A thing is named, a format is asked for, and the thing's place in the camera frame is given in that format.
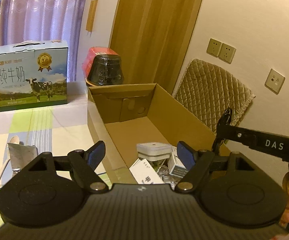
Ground double wall socket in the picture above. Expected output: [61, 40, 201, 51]
[206, 38, 236, 64]

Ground single wall outlet plate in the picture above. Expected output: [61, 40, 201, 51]
[264, 68, 285, 94]

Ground wooden door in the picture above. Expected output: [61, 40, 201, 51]
[110, 0, 202, 93]

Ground clear plastic bag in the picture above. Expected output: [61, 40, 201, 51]
[153, 160, 179, 190]

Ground right black wrapped bowl stack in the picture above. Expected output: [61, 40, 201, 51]
[82, 47, 124, 87]

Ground white speckled spoon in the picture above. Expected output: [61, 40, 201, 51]
[0, 135, 20, 181]

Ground quilted brown chair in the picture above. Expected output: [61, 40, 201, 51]
[174, 59, 256, 133]

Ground open cardboard box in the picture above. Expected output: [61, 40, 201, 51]
[86, 83, 231, 184]

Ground purple curtain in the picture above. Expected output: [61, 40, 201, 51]
[0, 0, 86, 82]

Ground wooden wall strip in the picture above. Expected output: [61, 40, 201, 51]
[85, 0, 99, 35]

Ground white square plastic container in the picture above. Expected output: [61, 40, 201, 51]
[136, 142, 173, 161]

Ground silver foil pouch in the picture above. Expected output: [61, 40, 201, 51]
[8, 143, 38, 176]

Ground white mecobalamin tablet box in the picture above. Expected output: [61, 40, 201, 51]
[129, 159, 164, 184]

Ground blue milk carton box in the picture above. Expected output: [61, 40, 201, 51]
[0, 40, 68, 112]

